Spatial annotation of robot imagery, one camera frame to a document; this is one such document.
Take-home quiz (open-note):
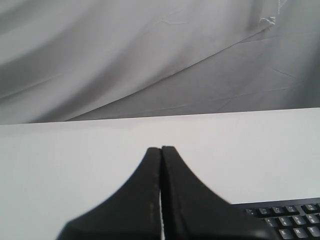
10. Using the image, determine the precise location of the black acer keyboard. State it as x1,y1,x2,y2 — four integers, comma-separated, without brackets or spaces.
234,197,320,240

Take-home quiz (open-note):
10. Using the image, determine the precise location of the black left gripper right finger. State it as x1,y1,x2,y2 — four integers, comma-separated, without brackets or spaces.
161,146,275,240

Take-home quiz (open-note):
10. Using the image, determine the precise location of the grey backdrop cloth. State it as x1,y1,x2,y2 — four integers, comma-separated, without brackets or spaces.
0,0,320,125

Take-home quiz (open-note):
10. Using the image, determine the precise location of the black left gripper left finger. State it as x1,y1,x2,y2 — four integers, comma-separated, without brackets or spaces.
57,147,162,240

